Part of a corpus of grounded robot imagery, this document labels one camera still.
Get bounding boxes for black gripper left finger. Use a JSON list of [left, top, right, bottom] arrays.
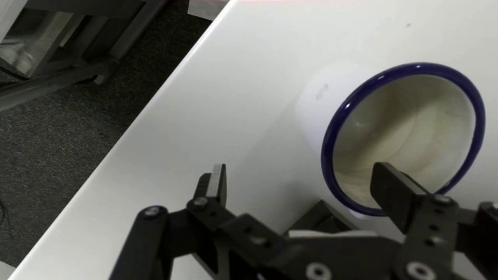
[[108, 163, 293, 280]]

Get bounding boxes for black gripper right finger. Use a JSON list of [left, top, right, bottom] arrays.
[[371, 160, 498, 280]]

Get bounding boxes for white enamel cup blue rim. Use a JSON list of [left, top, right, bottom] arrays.
[[294, 60, 487, 217]]

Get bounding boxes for grey metal frame stand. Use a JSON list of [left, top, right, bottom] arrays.
[[0, 0, 173, 113]]

